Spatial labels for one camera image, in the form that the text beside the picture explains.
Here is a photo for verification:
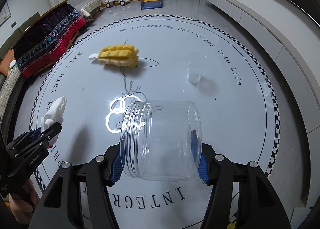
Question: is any white cloth rag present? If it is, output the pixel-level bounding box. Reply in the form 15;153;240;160
40;97;67;132

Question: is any clear plastic jar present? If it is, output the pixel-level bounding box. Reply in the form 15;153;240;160
120;100;202;181

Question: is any person left hand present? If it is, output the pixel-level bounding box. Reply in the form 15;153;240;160
9;179;40;225

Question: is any green sofa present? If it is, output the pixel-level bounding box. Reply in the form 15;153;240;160
0;12;41;129

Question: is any quilt covered table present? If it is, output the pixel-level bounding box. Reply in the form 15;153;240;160
12;1;86;78

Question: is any clear plastic lid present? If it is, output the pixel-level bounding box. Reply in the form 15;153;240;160
187;52;207;84

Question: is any white tv cabinet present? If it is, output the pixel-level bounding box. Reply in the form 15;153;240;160
199;0;320;219

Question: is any white toy ride-on car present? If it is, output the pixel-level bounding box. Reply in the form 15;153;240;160
105;0;131;8

